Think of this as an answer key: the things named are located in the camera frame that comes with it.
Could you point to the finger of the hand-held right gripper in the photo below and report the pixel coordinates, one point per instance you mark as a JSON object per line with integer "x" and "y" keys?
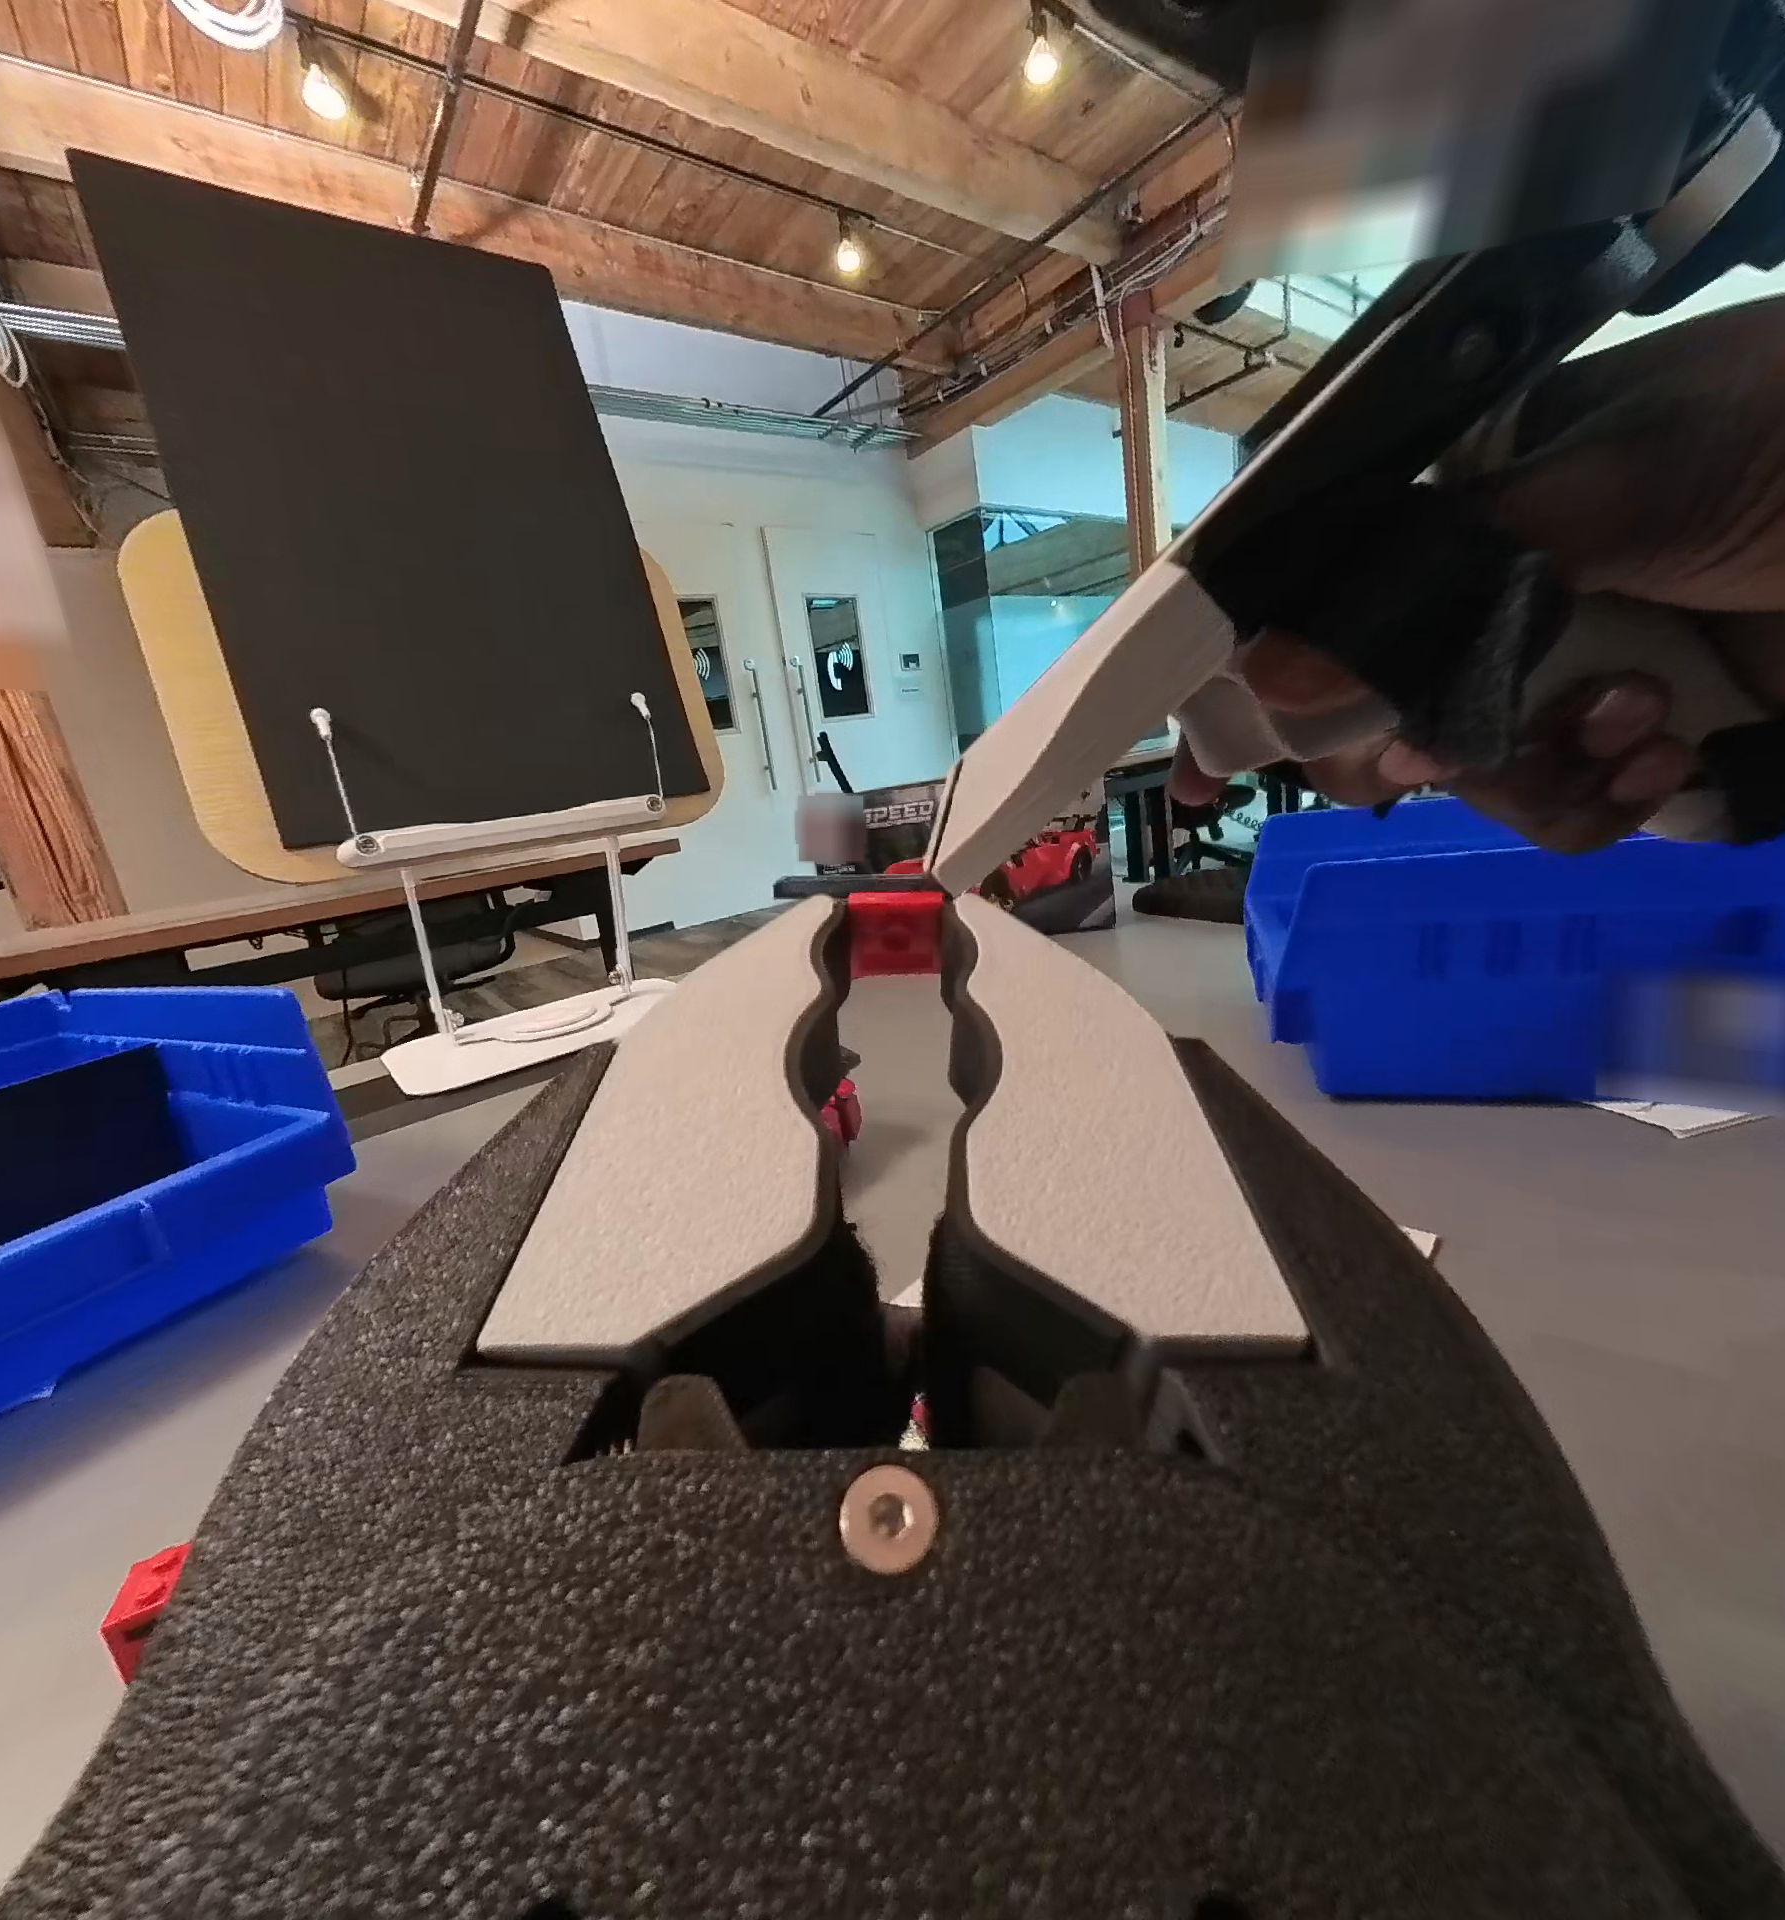
{"x": 1071, "y": 720}

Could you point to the blue bin with black divider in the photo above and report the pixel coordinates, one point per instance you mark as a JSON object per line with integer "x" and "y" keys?
{"x": 111, "y": 1201}

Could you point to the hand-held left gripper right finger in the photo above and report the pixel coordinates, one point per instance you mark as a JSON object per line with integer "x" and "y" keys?
{"x": 1117, "y": 1184}

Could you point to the blue plastic storage bin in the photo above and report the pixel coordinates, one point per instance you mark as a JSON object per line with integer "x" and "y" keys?
{"x": 1507, "y": 960}

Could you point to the white paper sheet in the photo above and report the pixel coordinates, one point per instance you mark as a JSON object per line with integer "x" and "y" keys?
{"x": 1672, "y": 1112}

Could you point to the black office chair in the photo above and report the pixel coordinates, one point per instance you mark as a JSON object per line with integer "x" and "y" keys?
{"x": 1207, "y": 819}
{"x": 412, "y": 952}

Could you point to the person's right hand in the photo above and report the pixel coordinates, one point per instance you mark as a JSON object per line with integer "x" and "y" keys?
{"x": 1701, "y": 479}

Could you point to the ceiling light bulb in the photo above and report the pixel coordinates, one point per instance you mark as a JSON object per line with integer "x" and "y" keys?
{"x": 322, "y": 91}
{"x": 1039, "y": 59}
{"x": 848, "y": 252}

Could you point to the red lego car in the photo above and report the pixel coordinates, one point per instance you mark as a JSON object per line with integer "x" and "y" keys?
{"x": 838, "y": 1112}

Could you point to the black quilted pad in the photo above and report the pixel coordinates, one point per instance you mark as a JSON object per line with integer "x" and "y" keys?
{"x": 1192, "y": 900}

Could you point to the small red green lego assembly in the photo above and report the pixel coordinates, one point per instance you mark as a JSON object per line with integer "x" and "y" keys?
{"x": 143, "y": 1611}

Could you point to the red square lego brick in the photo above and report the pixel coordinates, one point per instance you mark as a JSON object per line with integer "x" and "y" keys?
{"x": 894, "y": 934}

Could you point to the wooden desk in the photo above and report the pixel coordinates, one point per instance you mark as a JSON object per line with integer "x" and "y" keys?
{"x": 157, "y": 914}

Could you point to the black panel on white stand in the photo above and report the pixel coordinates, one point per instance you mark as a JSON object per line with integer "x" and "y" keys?
{"x": 383, "y": 524}

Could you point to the lego set box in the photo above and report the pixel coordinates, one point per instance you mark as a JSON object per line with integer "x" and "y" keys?
{"x": 1049, "y": 861}

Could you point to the black phone sign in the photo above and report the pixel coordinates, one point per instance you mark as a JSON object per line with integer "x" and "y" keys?
{"x": 703, "y": 668}
{"x": 838, "y": 660}

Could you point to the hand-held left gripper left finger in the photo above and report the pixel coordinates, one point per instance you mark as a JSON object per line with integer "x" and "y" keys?
{"x": 682, "y": 1169}

